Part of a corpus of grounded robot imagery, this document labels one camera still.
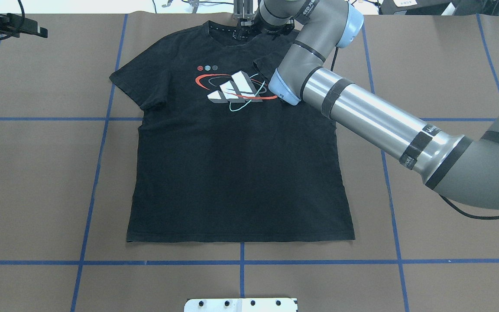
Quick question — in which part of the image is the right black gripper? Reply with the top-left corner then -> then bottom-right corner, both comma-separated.
234,20 -> 258,42

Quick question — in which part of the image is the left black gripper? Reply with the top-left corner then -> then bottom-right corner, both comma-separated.
0,13 -> 48,38

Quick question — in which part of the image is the black printed t-shirt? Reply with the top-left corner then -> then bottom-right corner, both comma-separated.
110,20 -> 355,243

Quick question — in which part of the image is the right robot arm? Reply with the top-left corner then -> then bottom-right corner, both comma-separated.
253,0 -> 499,209

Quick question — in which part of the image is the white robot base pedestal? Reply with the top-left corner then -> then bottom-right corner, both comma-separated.
184,297 -> 298,312

